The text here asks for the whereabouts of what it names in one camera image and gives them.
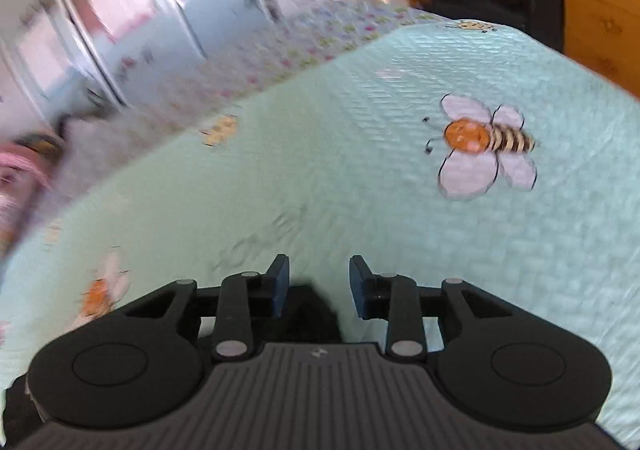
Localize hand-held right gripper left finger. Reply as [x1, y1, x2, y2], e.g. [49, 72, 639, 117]
[122, 254, 292, 363]

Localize mint quilted bee bedspread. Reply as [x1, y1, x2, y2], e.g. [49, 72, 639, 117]
[0, 0, 640, 450]

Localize black sofa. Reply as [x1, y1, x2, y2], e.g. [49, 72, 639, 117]
[423, 0, 567, 52]

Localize black pants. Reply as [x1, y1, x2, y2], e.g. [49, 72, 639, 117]
[197, 284, 347, 347]

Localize pink knitted garment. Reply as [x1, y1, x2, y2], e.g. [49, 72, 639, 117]
[0, 132, 67, 243]

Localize blue sliding door wardrobe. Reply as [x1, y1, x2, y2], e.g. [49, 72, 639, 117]
[0, 0, 281, 127]

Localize wooden dresser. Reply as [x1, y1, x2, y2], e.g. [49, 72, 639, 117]
[550, 0, 640, 99]

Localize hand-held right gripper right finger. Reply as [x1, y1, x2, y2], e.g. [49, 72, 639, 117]
[348, 254, 517, 362]

